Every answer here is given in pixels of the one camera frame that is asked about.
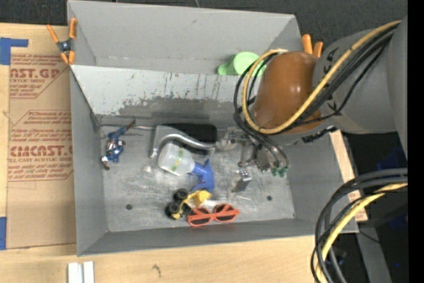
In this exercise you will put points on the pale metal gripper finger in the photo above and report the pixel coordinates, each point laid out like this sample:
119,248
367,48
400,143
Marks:
244,175
232,136

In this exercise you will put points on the black flat box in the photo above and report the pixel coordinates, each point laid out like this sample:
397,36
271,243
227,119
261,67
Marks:
198,131

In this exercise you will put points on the red-orange sunglasses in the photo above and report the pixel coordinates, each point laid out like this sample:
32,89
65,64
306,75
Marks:
212,215

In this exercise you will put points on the yellow toy vehicle black wheels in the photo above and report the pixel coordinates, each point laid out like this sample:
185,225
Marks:
195,200

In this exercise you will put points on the clear spray bottle blue trigger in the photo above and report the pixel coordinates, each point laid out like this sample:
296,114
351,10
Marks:
175,159

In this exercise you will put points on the grey curved metal piece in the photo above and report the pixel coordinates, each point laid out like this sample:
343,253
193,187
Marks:
159,137

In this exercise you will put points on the bright green cup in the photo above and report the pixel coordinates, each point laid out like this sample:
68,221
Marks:
242,63

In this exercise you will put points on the grey metal bin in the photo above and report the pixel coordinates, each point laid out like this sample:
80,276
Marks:
139,195

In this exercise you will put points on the blue toy figure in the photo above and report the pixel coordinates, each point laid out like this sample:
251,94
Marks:
115,147

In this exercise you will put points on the brown cardboard board red print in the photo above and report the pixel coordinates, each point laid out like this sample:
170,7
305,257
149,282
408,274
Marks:
36,142

